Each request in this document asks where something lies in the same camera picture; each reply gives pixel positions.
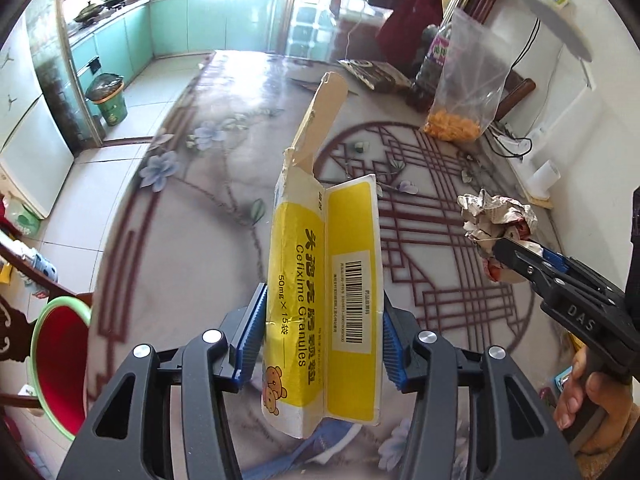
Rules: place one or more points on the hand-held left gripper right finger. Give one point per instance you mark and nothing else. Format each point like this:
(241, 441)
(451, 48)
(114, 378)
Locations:
(397, 345)

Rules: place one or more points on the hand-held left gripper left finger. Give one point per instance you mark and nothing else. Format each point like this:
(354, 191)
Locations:
(247, 340)

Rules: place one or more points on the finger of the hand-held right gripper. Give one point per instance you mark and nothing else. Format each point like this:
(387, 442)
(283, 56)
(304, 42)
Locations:
(552, 259)
(520, 260)

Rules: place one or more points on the printed paper ball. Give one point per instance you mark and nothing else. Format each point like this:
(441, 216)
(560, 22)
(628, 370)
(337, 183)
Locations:
(492, 210)

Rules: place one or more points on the yellow medicine box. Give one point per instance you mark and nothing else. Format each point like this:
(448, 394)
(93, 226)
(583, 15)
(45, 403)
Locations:
(300, 260)

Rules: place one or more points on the red basin green rim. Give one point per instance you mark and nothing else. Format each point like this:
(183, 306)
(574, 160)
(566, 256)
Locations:
(60, 360)

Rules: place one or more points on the person's right forearm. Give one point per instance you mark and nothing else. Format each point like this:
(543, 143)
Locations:
(620, 442)

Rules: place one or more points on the green trash bin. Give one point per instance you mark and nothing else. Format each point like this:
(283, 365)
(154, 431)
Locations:
(110, 105)

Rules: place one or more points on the person's right hand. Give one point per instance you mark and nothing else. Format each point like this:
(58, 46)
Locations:
(575, 400)

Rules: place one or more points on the wooden coaster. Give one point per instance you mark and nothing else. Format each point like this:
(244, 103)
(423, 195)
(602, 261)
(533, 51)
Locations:
(540, 201)

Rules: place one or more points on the blue white snack bag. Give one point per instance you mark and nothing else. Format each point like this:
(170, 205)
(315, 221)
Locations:
(330, 442)

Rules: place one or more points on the floral printed table cover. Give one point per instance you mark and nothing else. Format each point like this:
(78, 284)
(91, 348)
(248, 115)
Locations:
(225, 170)

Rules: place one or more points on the clear zip bag orange snacks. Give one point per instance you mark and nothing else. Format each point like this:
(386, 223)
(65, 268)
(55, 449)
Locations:
(465, 85)

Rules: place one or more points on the purple label plastic bottle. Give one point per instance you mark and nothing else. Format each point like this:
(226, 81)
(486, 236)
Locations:
(430, 70)

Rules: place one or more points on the blue dotted cloth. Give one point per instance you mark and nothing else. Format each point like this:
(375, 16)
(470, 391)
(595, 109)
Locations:
(45, 269)

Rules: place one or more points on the black booklet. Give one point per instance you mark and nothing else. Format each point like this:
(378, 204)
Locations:
(375, 75)

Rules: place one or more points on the green detergent bottle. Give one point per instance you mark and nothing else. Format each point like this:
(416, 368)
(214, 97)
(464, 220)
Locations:
(22, 220)

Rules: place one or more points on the dark red bag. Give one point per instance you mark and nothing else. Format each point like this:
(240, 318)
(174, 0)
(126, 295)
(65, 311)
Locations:
(415, 15)

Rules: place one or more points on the white refrigerator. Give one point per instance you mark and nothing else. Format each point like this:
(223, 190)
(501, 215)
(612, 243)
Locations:
(30, 160)

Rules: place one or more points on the glass sliding door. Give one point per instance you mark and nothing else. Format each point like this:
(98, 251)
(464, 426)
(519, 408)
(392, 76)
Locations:
(55, 85)

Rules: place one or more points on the teal kitchen cabinets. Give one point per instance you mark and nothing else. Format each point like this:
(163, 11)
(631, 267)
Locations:
(210, 20)

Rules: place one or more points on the black wok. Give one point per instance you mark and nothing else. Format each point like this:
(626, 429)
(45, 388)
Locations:
(90, 12)

